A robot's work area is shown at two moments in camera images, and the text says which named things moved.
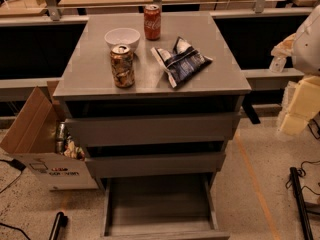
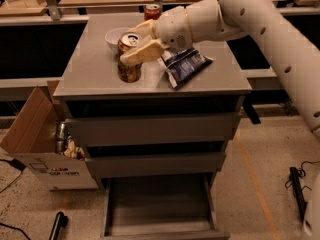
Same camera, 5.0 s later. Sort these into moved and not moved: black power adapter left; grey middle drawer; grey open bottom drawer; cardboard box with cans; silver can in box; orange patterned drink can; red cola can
Moved: orange patterned drink can
Not moved: grey middle drawer; red cola can; black power adapter left; cardboard box with cans; silver can in box; grey open bottom drawer
